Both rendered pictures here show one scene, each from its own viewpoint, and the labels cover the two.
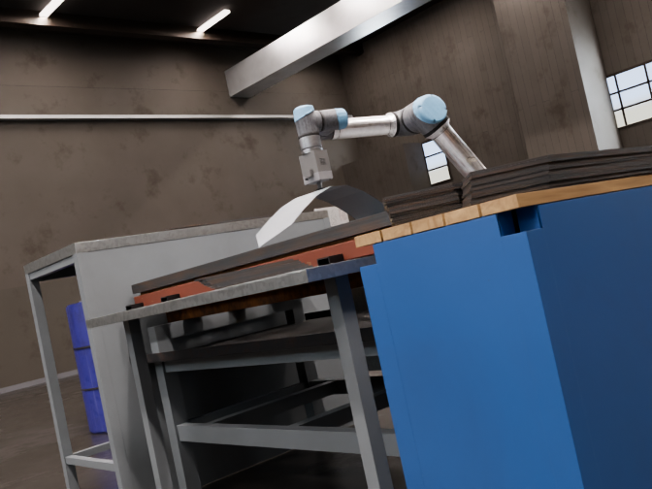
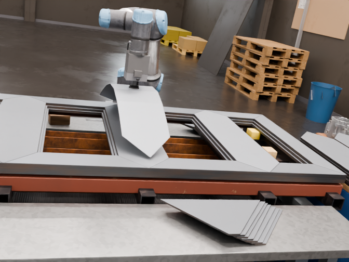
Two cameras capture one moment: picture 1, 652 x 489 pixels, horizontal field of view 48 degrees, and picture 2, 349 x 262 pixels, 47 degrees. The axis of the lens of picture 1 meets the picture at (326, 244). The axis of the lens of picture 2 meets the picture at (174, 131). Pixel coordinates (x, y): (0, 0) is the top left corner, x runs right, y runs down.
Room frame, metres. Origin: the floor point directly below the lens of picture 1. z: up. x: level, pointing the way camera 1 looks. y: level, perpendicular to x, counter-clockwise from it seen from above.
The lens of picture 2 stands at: (1.74, 1.34, 1.40)
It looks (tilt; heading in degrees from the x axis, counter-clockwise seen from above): 19 degrees down; 294
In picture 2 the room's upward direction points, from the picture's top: 9 degrees clockwise
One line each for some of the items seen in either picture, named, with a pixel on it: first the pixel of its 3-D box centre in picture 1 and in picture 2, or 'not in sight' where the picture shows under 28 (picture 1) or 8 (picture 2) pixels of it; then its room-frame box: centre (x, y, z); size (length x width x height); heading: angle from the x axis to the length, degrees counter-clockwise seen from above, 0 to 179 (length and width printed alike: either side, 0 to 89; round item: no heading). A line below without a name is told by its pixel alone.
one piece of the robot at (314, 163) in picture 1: (312, 166); (136, 65); (2.54, -0.01, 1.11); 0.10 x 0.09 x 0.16; 133
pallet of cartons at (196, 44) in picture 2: not in sight; (190, 45); (6.02, -8.50, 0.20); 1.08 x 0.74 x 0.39; 134
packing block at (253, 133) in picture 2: not in sight; (253, 133); (2.15, -0.59, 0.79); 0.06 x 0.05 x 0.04; 131
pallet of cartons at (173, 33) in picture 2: not in sight; (171, 35); (7.16, -9.56, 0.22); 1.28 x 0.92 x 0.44; 134
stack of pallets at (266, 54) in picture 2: not in sight; (264, 68); (3.31, -5.58, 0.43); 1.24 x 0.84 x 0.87; 134
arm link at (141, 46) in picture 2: (309, 144); (138, 44); (2.55, -0.02, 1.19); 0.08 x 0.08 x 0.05
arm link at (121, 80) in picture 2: not in sight; (128, 78); (2.95, -0.63, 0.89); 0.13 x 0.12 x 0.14; 25
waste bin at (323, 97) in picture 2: not in sight; (323, 101); (2.16, -4.67, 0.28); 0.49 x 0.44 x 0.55; 134
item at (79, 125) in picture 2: not in sight; (150, 130); (2.71, -0.53, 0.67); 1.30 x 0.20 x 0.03; 41
